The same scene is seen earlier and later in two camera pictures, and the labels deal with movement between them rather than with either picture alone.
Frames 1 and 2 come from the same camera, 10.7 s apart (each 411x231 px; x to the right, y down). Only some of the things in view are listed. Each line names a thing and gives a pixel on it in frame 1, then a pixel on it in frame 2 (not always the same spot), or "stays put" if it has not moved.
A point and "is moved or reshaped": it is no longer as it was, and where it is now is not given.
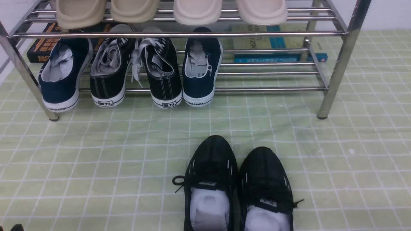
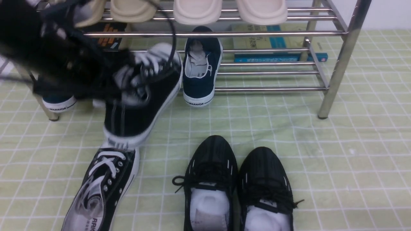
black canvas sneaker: [163, 70] is moved or reshaped
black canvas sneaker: [110, 66] is moved or reshaped
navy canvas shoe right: [202, 61] stays put
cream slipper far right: [262, 12] stays put
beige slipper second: [134, 11] stays put
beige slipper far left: [73, 14] stays put
